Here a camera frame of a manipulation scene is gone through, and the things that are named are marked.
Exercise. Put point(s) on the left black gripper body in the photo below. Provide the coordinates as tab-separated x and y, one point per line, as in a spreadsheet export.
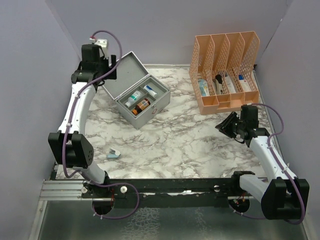
104	66

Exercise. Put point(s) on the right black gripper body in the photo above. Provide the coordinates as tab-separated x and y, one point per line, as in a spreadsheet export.
232	126

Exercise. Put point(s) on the white green bottle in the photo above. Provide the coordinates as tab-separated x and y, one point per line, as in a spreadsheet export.
133	98

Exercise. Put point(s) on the silver metal case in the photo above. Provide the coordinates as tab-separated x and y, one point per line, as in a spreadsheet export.
131	71

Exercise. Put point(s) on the white blue bandage roll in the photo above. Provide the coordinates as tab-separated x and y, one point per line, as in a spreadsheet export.
150	90

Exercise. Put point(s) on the brown medicine bottle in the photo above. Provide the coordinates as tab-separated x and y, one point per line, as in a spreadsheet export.
141	106

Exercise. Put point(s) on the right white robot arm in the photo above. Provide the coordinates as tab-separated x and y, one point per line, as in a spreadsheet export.
284	196

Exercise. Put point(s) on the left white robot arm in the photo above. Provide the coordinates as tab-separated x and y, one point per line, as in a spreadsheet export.
69	145

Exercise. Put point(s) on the red blue medicine box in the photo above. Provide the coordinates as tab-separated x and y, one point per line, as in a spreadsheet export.
244	83

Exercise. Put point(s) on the white medicine box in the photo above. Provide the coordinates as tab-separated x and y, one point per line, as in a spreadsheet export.
232	88

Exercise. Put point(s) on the teal medicine box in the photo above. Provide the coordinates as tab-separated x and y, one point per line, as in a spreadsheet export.
203	87

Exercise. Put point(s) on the black white thermometer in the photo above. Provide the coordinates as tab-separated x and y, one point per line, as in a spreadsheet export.
218	83

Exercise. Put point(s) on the peach file organizer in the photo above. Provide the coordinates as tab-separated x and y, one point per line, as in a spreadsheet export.
227	54

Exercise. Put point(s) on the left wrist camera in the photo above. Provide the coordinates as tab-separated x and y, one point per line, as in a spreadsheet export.
104	44

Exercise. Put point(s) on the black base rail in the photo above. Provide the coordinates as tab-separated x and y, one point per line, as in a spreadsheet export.
167	193

